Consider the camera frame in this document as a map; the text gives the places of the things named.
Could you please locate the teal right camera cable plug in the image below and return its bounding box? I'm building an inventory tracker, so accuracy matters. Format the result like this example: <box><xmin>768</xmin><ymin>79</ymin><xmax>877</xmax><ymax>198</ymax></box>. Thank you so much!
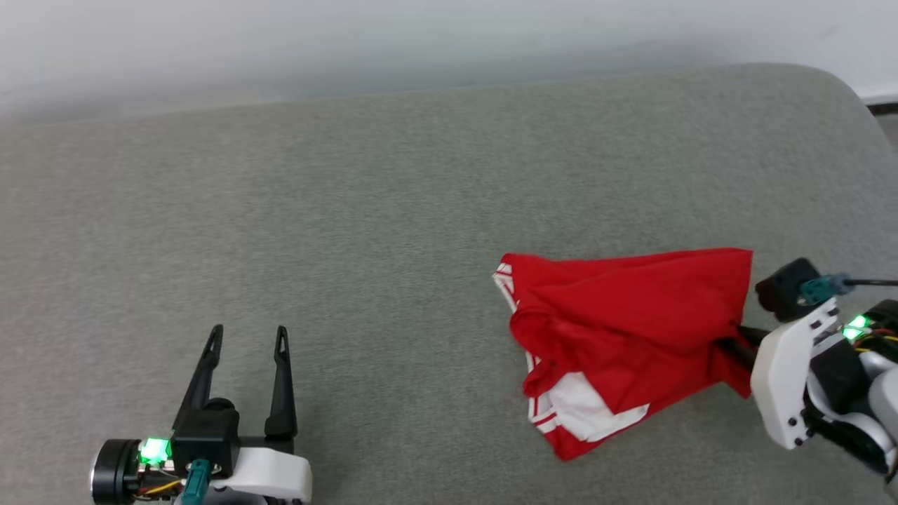
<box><xmin>800</xmin><ymin>273</ymin><xmax>853</xmax><ymax>307</ymax></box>

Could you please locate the teal camera cable plug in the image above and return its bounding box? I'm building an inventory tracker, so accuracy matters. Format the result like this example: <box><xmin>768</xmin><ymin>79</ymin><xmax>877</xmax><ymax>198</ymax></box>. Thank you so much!
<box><xmin>800</xmin><ymin>273</ymin><xmax>853</xmax><ymax>307</ymax></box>
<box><xmin>174</xmin><ymin>459</ymin><xmax>213</xmax><ymax>505</ymax></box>

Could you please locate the red and white basketball jersey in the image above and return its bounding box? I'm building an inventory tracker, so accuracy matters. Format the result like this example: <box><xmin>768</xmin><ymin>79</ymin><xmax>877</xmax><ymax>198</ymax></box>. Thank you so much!
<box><xmin>491</xmin><ymin>247</ymin><xmax>755</xmax><ymax>462</ymax></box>

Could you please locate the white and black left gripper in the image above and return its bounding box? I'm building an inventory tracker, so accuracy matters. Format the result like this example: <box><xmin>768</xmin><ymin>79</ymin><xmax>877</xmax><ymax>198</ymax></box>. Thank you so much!
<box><xmin>90</xmin><ymin>323</ymin><xmax>313</xmax><ymax>505</ymax></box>

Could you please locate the teal left camera cable plug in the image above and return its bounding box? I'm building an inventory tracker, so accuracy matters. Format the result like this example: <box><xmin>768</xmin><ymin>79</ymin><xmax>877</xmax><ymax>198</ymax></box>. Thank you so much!
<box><xmin>174</xmin><ymin>459</ymin><xmax>213</xmax><ymax>505</ymax></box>

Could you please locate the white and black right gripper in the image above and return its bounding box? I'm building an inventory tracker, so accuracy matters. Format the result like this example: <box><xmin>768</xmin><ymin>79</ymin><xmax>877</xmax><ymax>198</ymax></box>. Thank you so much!
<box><xmin>714</xmin><ymin>297</ymin><xmax>898</xmax><ymax>450</ymax></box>

